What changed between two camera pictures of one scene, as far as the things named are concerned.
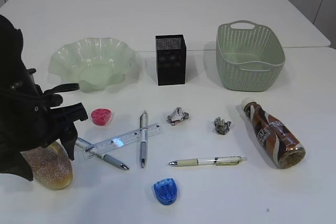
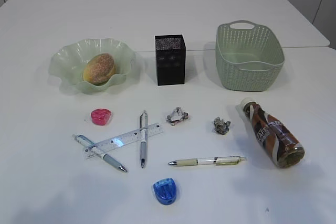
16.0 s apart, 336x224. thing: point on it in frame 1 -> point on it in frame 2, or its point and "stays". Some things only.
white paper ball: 178,115 stays
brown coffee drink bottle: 285,151 stays
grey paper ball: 221,126 stays
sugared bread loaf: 51,167 -> 98,68
